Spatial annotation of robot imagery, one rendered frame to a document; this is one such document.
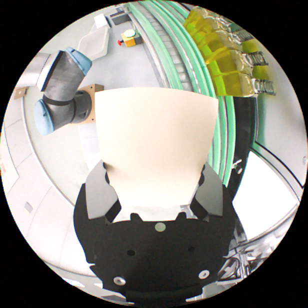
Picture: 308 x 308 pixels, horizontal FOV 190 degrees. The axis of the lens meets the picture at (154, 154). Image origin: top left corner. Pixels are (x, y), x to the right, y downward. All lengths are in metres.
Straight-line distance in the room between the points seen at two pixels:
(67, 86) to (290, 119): 0.56
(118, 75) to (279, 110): 0.61
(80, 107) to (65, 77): 0.17
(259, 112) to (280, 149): 0.14
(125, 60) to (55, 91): 0.35
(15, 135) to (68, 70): 3.51
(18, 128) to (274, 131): 4.14
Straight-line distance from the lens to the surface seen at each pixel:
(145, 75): 0.49
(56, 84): 0.29
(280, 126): 0.36
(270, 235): 0.57
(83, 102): 0.42
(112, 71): 0.53
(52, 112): 0.32
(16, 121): 3.93
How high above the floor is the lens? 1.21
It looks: 61 degrees down
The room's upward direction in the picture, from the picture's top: 177 degrees clockwise
